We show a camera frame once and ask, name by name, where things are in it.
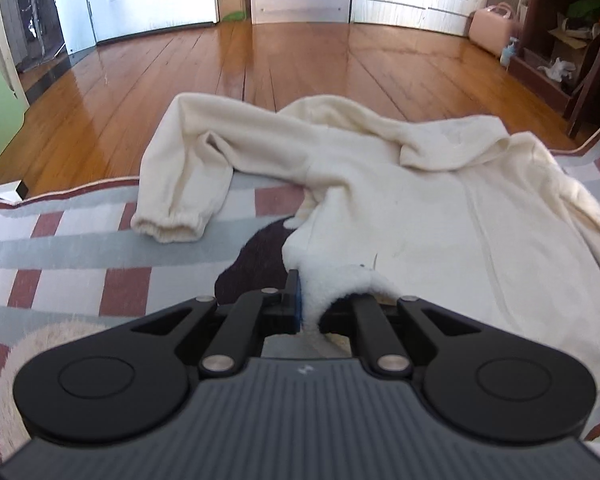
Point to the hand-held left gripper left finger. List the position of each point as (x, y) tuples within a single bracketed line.
[(295, 305)]

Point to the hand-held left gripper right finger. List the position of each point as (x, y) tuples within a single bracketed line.
[(367, 310)]

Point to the cream hoodie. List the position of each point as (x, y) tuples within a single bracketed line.
[(430, 220)]

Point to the dark cloth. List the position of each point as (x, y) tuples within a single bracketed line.
[(255, 260)]

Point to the checked rug with brown border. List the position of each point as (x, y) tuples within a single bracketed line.
[(55, 245)]

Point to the person's fluffy beige clothing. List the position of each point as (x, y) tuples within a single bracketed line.
[(35, 355)]

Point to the blue spray bottle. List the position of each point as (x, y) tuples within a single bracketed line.
[(509, 55)]

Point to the pink case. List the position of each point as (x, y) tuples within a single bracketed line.
[(492, 30)]

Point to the crumpled white paper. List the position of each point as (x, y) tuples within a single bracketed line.
[(560, 67)]

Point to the small white box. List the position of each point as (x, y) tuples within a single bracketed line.
[(2, 192)]

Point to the dark wooden shelf unit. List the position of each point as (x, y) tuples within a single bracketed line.
[(535, 10)]

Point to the green bag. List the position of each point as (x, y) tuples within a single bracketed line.
[(587, 7)]

